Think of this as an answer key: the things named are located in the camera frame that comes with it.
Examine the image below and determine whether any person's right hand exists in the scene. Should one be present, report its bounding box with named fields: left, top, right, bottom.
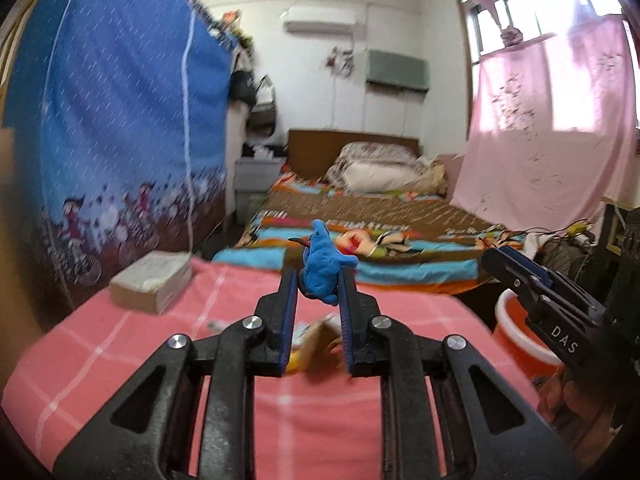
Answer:
left=536, top=366, right=628, bottom=443

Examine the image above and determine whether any white tissue box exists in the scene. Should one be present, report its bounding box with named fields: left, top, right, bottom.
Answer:
left=109, top=251, right=194, bottom=315

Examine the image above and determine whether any green storage box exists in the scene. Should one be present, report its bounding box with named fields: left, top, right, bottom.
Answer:
left=235, top=192, right=271, bottom=226

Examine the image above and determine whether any green covered wall cabinet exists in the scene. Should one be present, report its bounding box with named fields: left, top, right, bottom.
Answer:
left=365, top=48, right=431, bottom=94

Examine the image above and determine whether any white air conditioner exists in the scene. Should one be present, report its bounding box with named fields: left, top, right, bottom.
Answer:
left=282, top=7, right=359, bottom=36

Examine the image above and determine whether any orange plastic bucket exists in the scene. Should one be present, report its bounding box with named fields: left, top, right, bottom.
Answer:
left=494, top=287, right=578, bottom=378

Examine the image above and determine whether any blue printed wardrobe cover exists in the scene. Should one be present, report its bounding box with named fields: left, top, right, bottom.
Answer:
left=5, top=0, right=237, bottom=313

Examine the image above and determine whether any pink checked tablecloth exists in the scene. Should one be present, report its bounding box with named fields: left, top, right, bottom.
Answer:
left=0, top=256, right=547, bottom=480

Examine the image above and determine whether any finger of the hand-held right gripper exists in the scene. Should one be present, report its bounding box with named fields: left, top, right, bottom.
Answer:
left=497, top=245, right=609, bottom=312
left=480, top=248, right=588, bottom=333

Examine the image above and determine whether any hanging wall ornament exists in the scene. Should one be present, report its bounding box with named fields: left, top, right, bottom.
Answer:
left=325, top=46, right=356, bottom=79

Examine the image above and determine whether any black shelf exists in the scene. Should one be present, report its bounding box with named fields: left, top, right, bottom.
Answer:
left=597, top=199, right=640, bottom=311

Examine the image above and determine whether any black floor fan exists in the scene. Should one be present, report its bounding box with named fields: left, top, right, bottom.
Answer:
left=541, top=236, right=597, bottom=282

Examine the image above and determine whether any blue dinosaur toy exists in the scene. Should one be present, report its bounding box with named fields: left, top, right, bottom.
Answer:
left=290, top=219, right=359, bottom=305

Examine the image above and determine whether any grey nightstand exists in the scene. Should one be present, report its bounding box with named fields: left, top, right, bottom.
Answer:
left=234, top=156, right=289, bottom=194

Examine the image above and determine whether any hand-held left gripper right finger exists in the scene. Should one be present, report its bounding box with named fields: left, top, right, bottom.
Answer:
left=337, top=266, right=567, bottom=480

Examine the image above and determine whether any floral folded quilt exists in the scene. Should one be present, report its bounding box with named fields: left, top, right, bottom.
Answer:
left=322, top=142, right=427, bottom=181

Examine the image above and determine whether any colourful striped bed sheet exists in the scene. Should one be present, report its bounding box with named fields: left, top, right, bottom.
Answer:
left=212, top=170, right=532, bottom=297

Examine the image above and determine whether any black hanging bag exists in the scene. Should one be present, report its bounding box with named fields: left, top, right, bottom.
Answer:
left=230, top=67, right=259, bottom=104

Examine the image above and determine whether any wooden toy slice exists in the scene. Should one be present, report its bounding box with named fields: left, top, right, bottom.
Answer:
left=285, top=312, right=347, bottom=377

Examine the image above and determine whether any wooden bed headboard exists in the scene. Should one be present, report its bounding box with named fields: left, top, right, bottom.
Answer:
left=287, top=128, right=420, bottom=182

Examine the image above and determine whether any pink curtain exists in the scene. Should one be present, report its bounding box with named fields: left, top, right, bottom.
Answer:
left=445, top=0, right=640, bottom=257

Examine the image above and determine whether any cream pillow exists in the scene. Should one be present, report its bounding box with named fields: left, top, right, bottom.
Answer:
left=342, top=159, right=448, bottom=196

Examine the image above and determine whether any grey hanging bag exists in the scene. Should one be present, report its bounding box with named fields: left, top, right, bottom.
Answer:
left=250, top=75, right=277, bottom=139

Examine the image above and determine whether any wooden cabinet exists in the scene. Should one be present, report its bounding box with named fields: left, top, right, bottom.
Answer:
left=0, top=127, right=57, bottom=353

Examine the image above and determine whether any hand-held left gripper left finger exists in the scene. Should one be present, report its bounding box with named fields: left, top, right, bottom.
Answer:
left=52, top=266, right=301, bottom=480

